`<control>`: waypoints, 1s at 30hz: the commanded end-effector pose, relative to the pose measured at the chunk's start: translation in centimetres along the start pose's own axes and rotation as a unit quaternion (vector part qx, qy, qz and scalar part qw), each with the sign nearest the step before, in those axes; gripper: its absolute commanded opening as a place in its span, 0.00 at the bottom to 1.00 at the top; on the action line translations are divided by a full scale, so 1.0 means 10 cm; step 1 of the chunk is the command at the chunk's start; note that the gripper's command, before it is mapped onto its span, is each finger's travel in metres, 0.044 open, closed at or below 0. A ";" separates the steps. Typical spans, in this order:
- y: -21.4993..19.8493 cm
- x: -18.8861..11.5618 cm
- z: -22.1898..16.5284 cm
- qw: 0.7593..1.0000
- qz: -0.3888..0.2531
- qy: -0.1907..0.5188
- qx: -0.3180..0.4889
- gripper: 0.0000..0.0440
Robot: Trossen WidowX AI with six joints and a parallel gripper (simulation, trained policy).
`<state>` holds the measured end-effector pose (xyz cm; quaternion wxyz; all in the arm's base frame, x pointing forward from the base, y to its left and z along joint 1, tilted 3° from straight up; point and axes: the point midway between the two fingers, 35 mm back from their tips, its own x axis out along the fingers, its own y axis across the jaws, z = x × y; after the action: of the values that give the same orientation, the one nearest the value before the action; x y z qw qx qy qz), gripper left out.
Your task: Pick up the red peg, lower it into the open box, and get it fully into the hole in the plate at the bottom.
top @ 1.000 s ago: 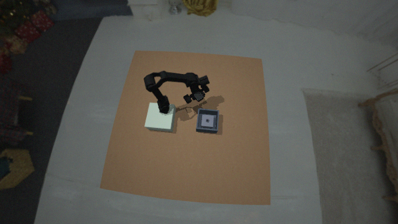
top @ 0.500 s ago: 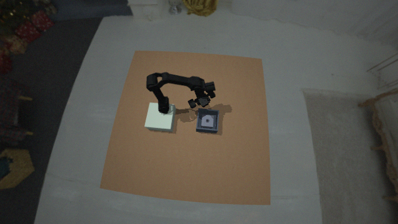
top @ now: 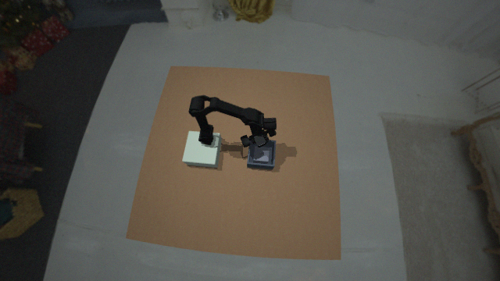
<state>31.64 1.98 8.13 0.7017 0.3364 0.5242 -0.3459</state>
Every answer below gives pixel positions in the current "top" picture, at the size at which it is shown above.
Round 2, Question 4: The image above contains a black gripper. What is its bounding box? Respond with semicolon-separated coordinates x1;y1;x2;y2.
241;129;277;148

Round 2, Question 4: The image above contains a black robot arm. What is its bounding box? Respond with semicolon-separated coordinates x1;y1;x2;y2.
189;95;277;148

